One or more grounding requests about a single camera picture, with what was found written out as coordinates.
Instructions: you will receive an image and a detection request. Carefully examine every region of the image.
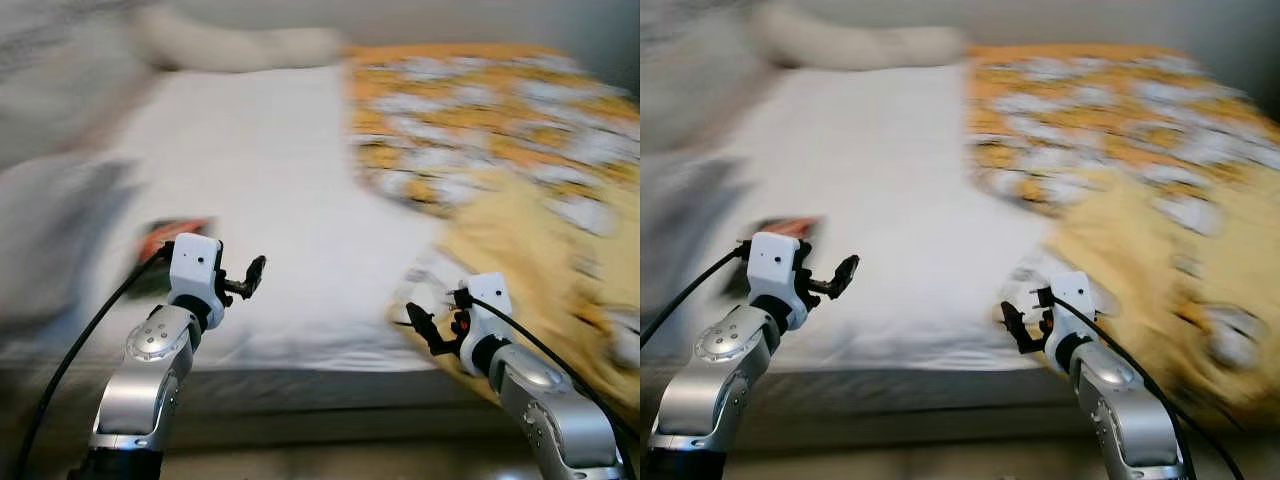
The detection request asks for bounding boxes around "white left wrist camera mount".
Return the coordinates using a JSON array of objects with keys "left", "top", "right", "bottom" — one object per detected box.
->
[
  {"left": 748, "top": 232, "right": 806, "bottom": 329},
  {"left": 168, "top": 232, "right": 223, "bottom": 329}
]

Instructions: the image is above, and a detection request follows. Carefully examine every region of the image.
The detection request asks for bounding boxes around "white quilted mattress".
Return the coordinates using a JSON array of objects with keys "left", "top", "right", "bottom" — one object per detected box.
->
[
  {"left": 60, "top": 65, "right": 471, "bottom": 376},
  {"left": 700, "top": 65, "right": 1081, "bottom": 376}
]

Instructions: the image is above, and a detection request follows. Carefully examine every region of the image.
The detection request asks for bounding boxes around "cream long bolster pillow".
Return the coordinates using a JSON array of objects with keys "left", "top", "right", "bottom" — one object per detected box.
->
[
  {"left": 750, "top": 5, "right": 966, "bottom": 71},
  {"left": 135, "top": 10, "right": 346, "bottom": 73}
]

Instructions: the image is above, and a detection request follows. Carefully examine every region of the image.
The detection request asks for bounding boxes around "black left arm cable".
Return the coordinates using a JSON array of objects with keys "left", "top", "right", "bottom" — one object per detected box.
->
[
  {"left": 15, "top": 240, "right": 173, "bottom": 471},
  {"left": 640, "top": 243, "right": 751, "bottom": 347}
]

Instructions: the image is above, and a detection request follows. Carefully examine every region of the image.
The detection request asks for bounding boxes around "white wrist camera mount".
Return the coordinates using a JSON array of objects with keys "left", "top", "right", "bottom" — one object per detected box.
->
[
  {"left": 1045, "top": 270, "right": 1098, "bottom": 351},
  {"left": 748, "top": 232, "right": 806, "bottom": 329},
  {"left": 460, "top": 272, "right": 514, "bottom": 353},
  {"left": 168, "top": 232, "right": 223, "bottom": 329}
]

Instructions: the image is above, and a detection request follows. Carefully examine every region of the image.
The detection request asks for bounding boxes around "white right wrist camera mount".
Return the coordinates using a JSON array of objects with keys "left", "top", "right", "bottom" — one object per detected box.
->
[
  {"left": 1045, "top": 270, "right": 1098, "bottom": 351},
  {"left": 460, "top": 272, "right": 514, "bottom": 353}
]

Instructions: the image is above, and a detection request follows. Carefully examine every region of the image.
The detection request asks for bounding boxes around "grey bed base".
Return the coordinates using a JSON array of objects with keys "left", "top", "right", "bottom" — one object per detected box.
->
[
  {"left": 0, "top": 365, "right": 501, "bottom": 451},
  {"left": 720, "top": 365, "right": 1081, "bottom": 451}
]

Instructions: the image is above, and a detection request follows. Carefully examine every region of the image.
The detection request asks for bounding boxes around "grey bear pillow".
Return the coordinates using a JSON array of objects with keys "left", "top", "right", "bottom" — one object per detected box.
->
[
  {"left": 0, "top": 155, "right": 136, "bottom": 336},
  {"left": 640, "top": 150, "right": 747, "bottom": 331}
]

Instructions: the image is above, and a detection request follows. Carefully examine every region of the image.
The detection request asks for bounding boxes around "white grey printed cushion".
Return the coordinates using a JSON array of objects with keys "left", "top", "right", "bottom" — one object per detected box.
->
[
  {"left": 0, "top": 0, "right": 151, "bottom": 166},
  {"left": 640, "top": 0, "right": 766, "bottom": 151}
]

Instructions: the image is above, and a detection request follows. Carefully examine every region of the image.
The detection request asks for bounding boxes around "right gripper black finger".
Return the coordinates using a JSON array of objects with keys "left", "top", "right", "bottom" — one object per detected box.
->
[
  {"left": 1001, "top": 300, "right": 1033, "bottom": 353},
  {"left": 405, "top": 303, "right": 443, "bottom": 353}
]

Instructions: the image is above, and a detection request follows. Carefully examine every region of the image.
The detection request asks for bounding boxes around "yellow cartoon egg blanket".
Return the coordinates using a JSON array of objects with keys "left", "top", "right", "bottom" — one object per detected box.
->
[
  {"left": 965, "top": 42, "right": 1280, "bottom": 431},
  {"left": 345, "top": 42, "right": 641, "bottom": 431}
]

